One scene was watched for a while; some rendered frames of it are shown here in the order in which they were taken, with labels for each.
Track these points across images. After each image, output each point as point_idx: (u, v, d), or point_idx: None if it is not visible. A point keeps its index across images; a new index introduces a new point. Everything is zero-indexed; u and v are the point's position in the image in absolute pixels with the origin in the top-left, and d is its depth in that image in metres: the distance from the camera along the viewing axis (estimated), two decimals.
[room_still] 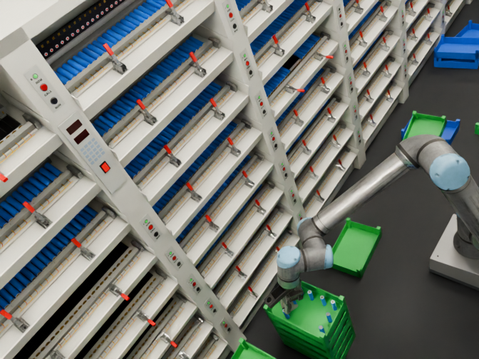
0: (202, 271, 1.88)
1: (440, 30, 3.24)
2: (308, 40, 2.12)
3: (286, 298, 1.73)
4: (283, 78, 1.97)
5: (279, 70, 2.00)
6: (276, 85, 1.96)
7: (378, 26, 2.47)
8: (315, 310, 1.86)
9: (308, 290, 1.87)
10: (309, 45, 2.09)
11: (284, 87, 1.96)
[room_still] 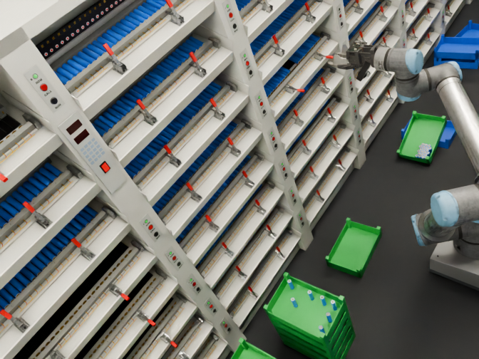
0: (202, 271, 1.88)
1: (440, 30, 3.24)
2: (308, 40, 2.12)
3: None
4: (283, 78, 1.97)
5: (279, 70, 2.00)
6: (276, 85, 1.96)
7: (378, 26, 2.47)
8: (315, 310, 1.86)
9: (308, 290, 1.87)
10: (309, 45, 2.09)
11: (284, 87, 1.96)
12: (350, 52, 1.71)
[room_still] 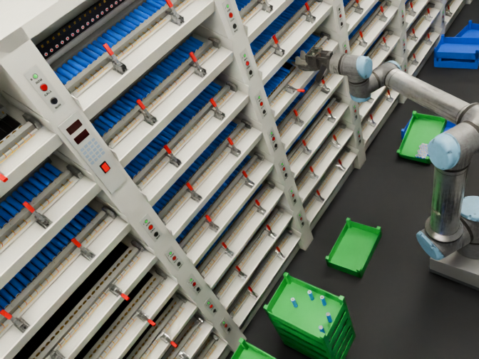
0: (202, 271, 1.88)
1: (440, 30, 3.24)
2: (308, 40, 2.12)
3: None
4: (283, 78, 1.97)
5: (279, 70, 2.00)
6: (276, 85, 1.96)
7: (378, 26, 2.47)
8: (315, 310, 1.86)
9: (308, 290, 1.87)
10: (309, 45, 2.09)
11: (284, 87, 1.96)
12: (308, 56, 1.88)
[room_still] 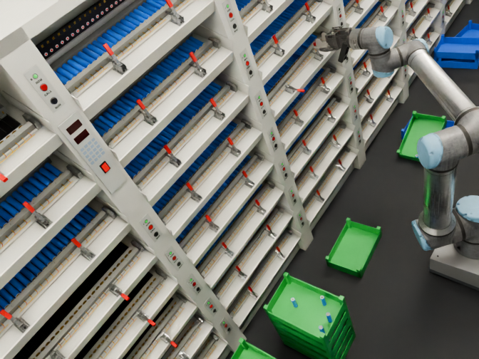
0: (202, 271, 1.88)
1: (440, 30, 3.24)
2: None
3: None
4: (280, 77, 1.98)
5: None
6: (274, 84, 1.96)
7: (378, 26, 2.47)
8: (315, 310, 1.86)
9: (289, 69, 2.02)
10: (306, 43, 2.10)
11: (284, 87, 1.96)
12: (328, 35, 1.90)
